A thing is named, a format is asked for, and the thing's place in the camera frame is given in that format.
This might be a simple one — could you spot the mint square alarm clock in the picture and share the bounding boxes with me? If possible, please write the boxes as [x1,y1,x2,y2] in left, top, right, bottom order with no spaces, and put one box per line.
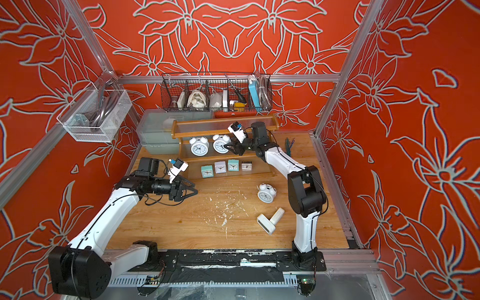
[201,165,214,178]

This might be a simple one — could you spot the white square alarm clock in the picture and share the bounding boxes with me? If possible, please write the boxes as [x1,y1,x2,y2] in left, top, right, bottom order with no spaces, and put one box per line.
[214,161,228,174]

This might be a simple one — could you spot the white twin-bell clock front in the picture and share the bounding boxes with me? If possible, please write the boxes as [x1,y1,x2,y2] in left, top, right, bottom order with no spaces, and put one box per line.
[189,137,210,156]

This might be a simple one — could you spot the white twin-bell clock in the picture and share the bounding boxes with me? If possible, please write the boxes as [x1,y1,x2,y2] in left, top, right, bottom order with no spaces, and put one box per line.
[212,134,231,155]
[257,183,277,204]
[189,137,210,156]

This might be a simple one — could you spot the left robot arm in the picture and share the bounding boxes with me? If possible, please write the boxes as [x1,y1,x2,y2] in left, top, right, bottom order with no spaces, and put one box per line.
[48,157,198,300]

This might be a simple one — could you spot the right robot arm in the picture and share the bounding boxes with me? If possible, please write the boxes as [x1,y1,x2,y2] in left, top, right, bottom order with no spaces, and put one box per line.
[225,121,328,270]

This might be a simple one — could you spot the wooden two-tier shelf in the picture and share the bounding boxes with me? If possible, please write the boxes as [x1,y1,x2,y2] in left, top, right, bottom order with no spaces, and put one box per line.
[170,114,281,180]

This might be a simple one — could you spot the green blue twist ties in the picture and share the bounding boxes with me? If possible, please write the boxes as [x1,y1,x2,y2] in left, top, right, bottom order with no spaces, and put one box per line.
[285,137,296,157]

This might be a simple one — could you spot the light blue box in basket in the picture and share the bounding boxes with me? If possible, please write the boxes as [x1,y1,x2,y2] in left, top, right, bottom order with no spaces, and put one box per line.
[247,74,261,112]

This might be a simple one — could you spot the translucent plastic storage box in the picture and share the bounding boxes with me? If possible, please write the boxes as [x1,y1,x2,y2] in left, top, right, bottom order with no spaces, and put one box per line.
[136,109,214,155]

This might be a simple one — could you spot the white cloth bundle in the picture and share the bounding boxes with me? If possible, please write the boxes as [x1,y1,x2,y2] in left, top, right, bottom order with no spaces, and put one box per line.
[187,89,208,109]

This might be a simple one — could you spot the white digital clock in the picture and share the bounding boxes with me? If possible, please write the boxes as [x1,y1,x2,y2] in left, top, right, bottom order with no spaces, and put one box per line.
[256,214,276,235]

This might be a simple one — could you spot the black handled screwdriver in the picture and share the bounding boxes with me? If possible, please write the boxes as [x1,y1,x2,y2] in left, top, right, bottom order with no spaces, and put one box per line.
[225,74,247,104]

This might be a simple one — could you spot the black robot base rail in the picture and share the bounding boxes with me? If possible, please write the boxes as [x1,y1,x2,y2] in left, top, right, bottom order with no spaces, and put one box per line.
[127,249,327,285]

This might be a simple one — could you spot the black wire wall basket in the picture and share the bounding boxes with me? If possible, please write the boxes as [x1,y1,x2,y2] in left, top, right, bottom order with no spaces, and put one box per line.
[161,72,273,113]

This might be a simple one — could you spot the white mesh wall basket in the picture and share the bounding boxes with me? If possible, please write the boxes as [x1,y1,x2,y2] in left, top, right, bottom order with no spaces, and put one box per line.
[57,84,133,143]

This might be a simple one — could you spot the grey hoses in basket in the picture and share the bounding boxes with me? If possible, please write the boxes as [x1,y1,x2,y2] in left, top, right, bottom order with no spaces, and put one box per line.
[80,72,120,128]

